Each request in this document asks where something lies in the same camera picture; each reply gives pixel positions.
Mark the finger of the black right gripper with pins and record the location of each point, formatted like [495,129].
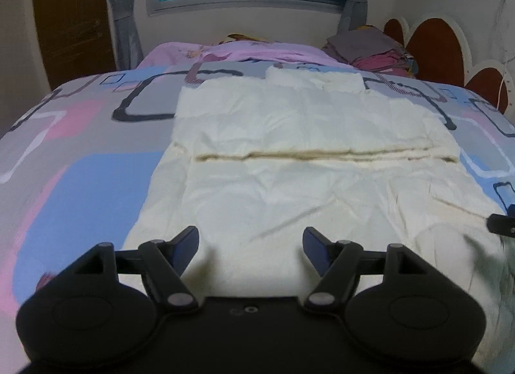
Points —
[502,224]

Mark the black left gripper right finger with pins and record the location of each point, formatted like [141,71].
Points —
[337,265]

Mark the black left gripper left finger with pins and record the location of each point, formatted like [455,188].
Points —
[164,262]

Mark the white quilted duvet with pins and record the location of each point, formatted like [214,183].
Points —
[252,162]

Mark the folded clothes pile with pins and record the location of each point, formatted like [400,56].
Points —
[369,49]

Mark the patterned grey blue bedsheet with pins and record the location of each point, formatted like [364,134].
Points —
[75,171]

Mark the red white heart headboard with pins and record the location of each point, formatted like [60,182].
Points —
[443,56]

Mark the pink blanket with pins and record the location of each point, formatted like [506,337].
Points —
[177,53]

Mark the yellow cloth behind blanket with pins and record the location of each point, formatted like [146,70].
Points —
[238,37]

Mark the brown wooden door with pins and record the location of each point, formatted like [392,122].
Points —
[74,39]

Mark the grey left curtain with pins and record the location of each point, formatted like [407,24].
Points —
[128,52]

